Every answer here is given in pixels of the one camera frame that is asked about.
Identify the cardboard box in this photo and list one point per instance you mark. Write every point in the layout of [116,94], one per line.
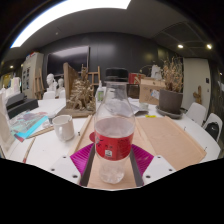
[150,91]

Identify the wooden figure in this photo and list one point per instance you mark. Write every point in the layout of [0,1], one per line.
[197,95]

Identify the small glass jar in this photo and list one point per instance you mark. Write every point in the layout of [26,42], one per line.
[144,106]

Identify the thin wooden stick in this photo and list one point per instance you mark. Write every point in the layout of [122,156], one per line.
[29,149]

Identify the flat round red coaster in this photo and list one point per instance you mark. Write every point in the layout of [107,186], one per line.
[92,137]

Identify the white plaster bust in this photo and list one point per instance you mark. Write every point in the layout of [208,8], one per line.
[50,81]
[60,85]

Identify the brown wooden relief sculpture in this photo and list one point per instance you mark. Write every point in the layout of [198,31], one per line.
[80,96]

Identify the clear bottle with red label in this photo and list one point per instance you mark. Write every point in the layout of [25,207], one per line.
[114,140]

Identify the flat wooden strip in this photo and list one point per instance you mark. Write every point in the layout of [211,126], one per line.
[40,132]

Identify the small yellow marker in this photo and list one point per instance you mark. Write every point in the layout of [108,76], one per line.
[150,116]

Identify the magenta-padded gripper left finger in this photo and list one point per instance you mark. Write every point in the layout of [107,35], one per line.
[71,166]

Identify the long ceiling light strip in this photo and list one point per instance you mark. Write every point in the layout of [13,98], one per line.
[66,15]

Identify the white cabinet with pictures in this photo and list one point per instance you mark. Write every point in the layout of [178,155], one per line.
[30,71]

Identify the black flat box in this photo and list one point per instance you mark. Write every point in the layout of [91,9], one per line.
[23,108]
[15,100]

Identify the black wall screen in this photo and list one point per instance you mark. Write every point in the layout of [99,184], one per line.
[66,60]

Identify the white mug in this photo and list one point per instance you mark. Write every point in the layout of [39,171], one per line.
[65,128]

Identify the white plaster statue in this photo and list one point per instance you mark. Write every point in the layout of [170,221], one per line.
[15,85]

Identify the dried plant in grey pot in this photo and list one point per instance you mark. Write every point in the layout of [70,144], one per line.
[170,100]

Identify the white standing statue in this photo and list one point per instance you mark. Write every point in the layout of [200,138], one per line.
[156,71]

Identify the colourful book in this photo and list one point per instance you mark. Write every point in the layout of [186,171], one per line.
[28,123]

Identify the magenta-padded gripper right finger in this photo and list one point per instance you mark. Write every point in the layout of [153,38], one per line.
[151,166]

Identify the round ceiling spotlight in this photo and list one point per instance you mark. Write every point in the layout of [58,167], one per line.
[209,46]
[180,46]

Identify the white chair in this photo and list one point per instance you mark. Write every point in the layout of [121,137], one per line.
[49,95]
[62,94]
[213,118]
[196,113]

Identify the small green-labelled bottle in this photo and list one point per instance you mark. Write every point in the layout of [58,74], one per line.
[100,93]

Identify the small white paint jar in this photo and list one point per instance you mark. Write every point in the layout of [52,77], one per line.
[51,117]

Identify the grey plant saucer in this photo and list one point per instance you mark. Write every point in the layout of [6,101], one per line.
[168,115]

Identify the red box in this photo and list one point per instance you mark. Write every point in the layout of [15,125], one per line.
[135,78]

